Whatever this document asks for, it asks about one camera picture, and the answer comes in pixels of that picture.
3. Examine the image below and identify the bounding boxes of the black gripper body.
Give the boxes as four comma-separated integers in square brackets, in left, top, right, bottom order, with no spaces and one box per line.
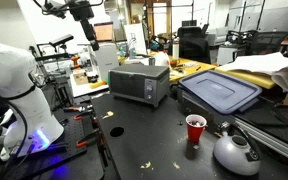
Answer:
[68,0,95,22]

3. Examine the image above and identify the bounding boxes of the grey toaster oven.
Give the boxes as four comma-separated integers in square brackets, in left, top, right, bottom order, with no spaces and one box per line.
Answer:
[108,63,171,108]

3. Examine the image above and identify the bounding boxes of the computer monitor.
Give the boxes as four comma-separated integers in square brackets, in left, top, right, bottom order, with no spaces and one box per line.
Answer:
[93,21,115,43]

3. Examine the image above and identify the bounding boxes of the white computer case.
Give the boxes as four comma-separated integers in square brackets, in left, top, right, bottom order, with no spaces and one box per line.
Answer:
[89,43,120,83]

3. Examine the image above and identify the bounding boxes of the orange power drill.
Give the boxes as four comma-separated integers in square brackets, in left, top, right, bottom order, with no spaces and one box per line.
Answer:
[69,55,82,70]

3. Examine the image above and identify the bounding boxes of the white poster board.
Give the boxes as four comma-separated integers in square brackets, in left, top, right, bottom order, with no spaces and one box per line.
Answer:
[123,23,148,56]

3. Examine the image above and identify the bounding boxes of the yellow banana toy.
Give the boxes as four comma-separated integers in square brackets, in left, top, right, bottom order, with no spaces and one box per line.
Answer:
[88,80,108,90]

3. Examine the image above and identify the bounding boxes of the white plastic jug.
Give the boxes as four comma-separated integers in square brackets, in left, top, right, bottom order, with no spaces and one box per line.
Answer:
[154,50,172,68]

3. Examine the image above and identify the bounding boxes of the small yellow toy piece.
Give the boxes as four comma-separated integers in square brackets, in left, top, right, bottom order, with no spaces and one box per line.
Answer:
[101,110,115,120]

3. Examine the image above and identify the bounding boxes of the white spray bottle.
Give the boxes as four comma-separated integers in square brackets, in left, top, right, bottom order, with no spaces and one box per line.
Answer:
[172,36,181,60]

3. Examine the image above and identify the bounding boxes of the black office chair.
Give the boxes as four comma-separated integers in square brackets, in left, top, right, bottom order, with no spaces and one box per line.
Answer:
[177,25,212,64]

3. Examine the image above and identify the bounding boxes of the black perforated breadboard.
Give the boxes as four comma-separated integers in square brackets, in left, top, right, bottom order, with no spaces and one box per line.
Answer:
[0,114,89,180]

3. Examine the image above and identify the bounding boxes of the red plastic cup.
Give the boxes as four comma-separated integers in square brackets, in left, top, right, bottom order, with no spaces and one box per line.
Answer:
[185,113,208,144]

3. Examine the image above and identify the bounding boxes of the yellow foam board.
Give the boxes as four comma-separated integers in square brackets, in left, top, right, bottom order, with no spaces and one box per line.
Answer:
[214,67,278,90]

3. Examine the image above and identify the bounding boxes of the black mesh chair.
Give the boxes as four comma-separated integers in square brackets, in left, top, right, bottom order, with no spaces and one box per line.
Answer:
[247,30,288,56]

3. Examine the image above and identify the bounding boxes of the white paper stack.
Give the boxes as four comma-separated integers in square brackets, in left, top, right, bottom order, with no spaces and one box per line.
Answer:
[217,51,288,93]

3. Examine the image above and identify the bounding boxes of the grey kettle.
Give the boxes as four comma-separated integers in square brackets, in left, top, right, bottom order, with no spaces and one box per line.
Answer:
[212,123,262,177]

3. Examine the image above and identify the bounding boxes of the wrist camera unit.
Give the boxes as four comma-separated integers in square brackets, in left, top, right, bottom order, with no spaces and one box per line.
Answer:
[44,0,68,18]

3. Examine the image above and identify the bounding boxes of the black camera stand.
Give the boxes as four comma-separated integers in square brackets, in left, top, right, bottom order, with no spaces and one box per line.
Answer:
[35,33,75,63]

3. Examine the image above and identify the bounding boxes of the orange handled metal clamp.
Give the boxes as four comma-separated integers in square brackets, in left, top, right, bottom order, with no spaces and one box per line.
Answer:
[62,104,92,114]

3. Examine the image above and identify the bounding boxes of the orange handled black clamp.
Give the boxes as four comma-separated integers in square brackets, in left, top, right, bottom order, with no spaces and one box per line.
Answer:
[75,128,100,149]
[73,109,94,122]

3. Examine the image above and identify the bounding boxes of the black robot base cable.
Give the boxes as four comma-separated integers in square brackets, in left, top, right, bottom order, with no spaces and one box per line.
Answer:
[0,99,30,180]

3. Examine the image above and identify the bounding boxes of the aluminium extrusion rail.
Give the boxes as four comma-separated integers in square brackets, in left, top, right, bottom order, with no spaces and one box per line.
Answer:
[217,113,288,168]

